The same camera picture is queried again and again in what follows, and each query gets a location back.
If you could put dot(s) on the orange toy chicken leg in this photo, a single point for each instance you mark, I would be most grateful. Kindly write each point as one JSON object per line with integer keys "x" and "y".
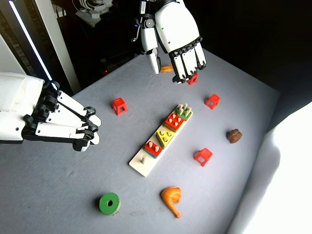
{"x": 170, "y": 195}

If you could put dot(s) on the white frame post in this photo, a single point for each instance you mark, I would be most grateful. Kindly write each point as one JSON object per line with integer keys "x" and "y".
{"x": 58, "y": 36}

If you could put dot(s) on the yellow-topped triangle stacking block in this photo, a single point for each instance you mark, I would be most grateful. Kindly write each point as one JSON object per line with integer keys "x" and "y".
{"x": 162, "y": 135}

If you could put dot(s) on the red-topped square stacking block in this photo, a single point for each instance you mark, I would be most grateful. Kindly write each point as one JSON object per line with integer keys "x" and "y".
{"x": 170, "y": 124}

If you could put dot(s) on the white background equipment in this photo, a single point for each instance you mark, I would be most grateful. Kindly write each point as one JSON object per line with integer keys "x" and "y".
{"x": 92, "y": 13}

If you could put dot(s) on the red-topped oblong stacking block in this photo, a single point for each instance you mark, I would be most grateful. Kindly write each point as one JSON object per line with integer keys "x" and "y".
{"x": 149, "y": 147}

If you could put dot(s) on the green-topped pentagon stacking block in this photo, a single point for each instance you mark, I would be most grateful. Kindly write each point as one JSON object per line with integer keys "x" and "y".
{"x": 185, "y": 116}

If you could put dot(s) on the orange toy bread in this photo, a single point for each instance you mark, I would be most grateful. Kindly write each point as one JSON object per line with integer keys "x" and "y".
{"x": 166, "y": 69}

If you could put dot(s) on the lit LED strip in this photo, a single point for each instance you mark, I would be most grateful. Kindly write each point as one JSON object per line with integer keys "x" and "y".
{"x": 29, "y": 39}

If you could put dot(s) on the red toy stool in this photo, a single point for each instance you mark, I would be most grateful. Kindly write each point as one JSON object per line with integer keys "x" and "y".
{"x": 206, "y": 153}
{"x": 119, "y": 103}
{"x": 193, "y": 80}
{"x": 214, "y": 98}

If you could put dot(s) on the white backdrop sheet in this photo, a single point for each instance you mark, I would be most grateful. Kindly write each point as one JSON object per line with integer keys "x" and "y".
{"x": 292, "y": 170}

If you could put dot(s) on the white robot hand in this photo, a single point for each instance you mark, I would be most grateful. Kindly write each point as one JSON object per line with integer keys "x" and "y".
{"x": 175, "y": 26}
{"x": 22, "y": 102}

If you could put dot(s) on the green ring block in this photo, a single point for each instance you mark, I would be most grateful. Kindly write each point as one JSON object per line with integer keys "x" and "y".
{"x": 107, "y": 209}

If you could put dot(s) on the grey table cloth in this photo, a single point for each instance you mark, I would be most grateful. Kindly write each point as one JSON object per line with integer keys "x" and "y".
{"x": 61, "y": 182}

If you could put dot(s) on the brown toy food lump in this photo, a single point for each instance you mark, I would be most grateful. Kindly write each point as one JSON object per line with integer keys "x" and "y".
{"x": 234, "y": 135}

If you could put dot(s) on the wooden shape sorter board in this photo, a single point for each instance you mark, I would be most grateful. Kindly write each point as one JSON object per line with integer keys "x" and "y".
{"x": 143, "y": 168}

